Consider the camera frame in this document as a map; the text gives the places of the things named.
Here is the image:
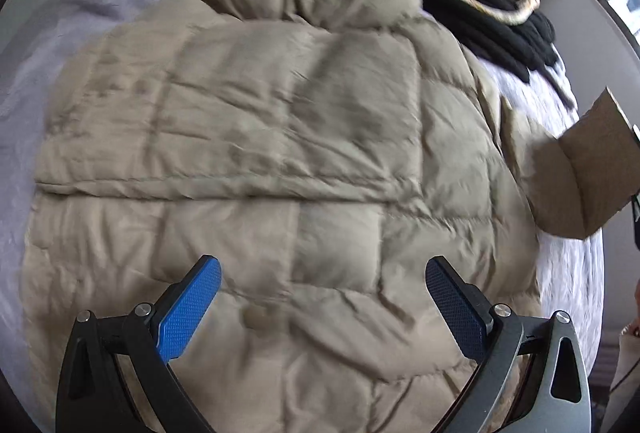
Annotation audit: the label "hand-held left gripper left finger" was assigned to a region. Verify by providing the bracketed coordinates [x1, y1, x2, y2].
[55, 254, 223, 433]

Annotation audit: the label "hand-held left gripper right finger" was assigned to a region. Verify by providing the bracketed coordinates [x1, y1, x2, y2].
[425, 255, 593, 433]

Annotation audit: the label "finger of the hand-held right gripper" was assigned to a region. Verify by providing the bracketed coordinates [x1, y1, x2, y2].
[631, 126, 640, 259]

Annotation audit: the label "brown cardboard sheet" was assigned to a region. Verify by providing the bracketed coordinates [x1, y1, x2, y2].
[527, 86, 640, 241]

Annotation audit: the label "beige puffer jacket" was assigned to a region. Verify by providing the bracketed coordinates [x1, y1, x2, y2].
[20, 0, 556, 433]

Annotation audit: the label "black folded clothes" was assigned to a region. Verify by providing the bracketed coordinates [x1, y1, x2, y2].
[345, 0, 576, 109]

